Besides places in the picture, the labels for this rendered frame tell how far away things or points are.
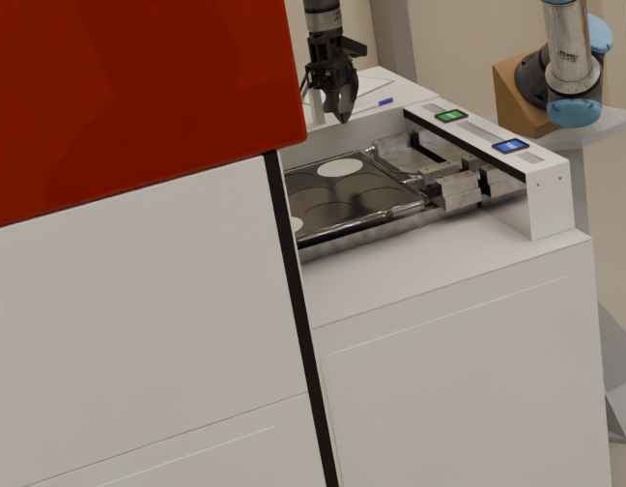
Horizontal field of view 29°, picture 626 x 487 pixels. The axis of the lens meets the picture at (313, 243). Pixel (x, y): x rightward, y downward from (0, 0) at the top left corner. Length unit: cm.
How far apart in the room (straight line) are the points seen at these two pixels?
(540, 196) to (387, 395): 47
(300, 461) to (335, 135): 94
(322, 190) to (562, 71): 56
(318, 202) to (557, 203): 48
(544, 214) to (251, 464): 76
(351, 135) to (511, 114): 41
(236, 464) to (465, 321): 55
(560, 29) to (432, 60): 247
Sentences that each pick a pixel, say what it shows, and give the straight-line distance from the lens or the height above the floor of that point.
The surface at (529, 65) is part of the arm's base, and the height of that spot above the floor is 98.
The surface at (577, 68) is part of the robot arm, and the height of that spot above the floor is 104.
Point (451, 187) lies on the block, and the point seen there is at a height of 90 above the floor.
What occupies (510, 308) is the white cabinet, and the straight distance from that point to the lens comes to 229.
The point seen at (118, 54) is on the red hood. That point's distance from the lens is 168.
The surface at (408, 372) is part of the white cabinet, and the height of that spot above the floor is 67.
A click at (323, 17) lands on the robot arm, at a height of 123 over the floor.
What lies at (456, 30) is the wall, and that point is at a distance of 502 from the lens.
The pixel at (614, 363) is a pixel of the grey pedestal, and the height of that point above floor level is 9.
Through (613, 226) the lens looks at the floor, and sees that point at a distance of 438.
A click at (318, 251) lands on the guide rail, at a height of 83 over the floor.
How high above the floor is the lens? 179
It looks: 23 degrees down
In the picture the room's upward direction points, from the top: 10 degrees counter-clockwise
